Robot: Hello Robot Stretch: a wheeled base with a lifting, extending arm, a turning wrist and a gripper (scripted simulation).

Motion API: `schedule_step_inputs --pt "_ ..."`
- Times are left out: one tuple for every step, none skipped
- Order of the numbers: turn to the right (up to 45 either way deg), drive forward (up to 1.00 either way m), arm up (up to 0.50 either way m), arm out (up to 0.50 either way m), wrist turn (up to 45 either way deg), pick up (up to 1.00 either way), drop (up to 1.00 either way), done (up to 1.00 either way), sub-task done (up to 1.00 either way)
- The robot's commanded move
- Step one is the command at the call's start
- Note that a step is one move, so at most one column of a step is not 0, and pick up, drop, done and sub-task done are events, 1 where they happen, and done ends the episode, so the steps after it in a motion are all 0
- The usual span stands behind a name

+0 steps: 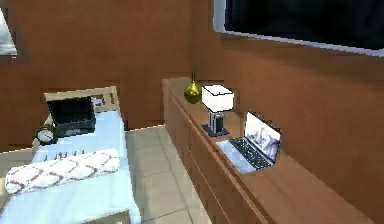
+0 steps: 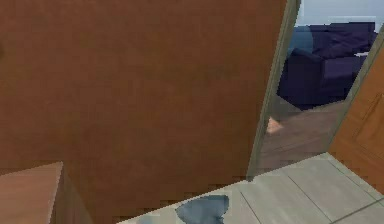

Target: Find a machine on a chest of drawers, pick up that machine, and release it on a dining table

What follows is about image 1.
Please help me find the silver open laptop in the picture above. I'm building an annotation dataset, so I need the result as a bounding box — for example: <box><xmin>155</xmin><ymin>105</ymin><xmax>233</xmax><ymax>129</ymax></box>
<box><xmin>216</xmin><ymin>110</ymin><xmax>283</xmax><ymax>176</ymax></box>

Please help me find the yellow green glass vase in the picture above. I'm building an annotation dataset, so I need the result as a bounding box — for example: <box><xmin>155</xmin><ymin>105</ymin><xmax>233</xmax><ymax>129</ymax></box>
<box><xmin>183</xmin><ymin>71</ymin><xmax>202</xmax><ymax>105</ymax></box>

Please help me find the black round alarm clock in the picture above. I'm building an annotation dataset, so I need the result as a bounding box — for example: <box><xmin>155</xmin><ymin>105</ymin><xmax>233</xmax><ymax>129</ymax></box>
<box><xmin>35</xmin><ymin>124</ymin><xmax>58</xmax><ymax>146</ymax></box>

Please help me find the white framed dark window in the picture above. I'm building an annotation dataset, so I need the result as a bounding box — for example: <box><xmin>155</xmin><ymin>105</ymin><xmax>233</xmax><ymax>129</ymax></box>
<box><xmin>213</xmin><ymin>0</ymin><xmax>384</xmax><ymax>58</ymax></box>

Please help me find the bed with pale blue sheet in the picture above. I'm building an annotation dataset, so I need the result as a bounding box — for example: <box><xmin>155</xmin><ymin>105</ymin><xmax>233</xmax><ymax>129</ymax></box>
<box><xmin>0</xmin><ymin>85</ymin><xmax>142</xmax><ymax>224</ymax></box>

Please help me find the white patterned long pillow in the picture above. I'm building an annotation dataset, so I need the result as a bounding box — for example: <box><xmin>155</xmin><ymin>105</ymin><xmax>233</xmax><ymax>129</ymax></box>
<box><xmin>4</xmin><ymin>148</ymin><xmax>121</xmax><ymax>196</ymax></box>

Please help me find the brown wooden chest of drawers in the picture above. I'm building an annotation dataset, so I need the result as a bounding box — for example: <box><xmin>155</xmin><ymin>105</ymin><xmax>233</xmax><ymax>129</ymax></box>
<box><xmin>161</xmin><ymin>76</ymin><xmax>377</xmax><ymax>224</ymax></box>

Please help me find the white shade table lamp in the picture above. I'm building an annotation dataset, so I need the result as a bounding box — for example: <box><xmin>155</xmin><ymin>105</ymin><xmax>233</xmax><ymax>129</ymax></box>
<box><xmin>200</xmin><ymin>84</ymin><xmax>236</xmax><ymax>138</ymax></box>

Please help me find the brown framed window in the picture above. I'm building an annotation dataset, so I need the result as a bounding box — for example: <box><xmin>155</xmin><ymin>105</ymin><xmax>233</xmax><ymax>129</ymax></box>
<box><xmin>0</xmin><ymin>6</ymin><xmax>28</xmax><ymax>65</ymax></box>

